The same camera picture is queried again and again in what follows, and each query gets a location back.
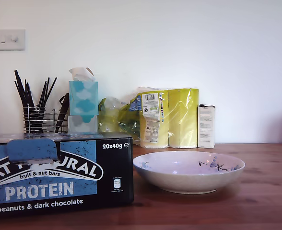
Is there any black blue snackbar carton box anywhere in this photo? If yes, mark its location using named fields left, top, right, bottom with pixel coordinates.
left=0, top=133, right=134, bottom=220

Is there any blue cloud tissue box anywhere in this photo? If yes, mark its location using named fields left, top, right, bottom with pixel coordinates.
left=69, top=80, right=99, bottom=120

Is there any small white carton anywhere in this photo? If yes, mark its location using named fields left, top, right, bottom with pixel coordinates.
left=197, top=103, right=216, bottom=149

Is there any green plastic bag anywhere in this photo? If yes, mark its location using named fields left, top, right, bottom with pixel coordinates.
left=98, top=95, right=141, bottom=141

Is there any yellow kitchen roll pack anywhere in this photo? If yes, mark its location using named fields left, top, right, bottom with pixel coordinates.
left=130, top=86, right=200, bottom=149

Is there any white tissue sheet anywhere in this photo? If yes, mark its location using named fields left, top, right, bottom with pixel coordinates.
left=69, top=67, right=95, bottom=82

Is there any white floral ceramic bowl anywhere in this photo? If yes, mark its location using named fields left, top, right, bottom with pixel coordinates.
left=133, top=150, right=246, bottom=195

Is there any chrome wire caddy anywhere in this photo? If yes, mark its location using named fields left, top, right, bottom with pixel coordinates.
left=23, top=105, right=69, bottom=134

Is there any white wall light switch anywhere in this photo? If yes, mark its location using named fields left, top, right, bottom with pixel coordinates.
left=0, top=29, right=26, bottom=51

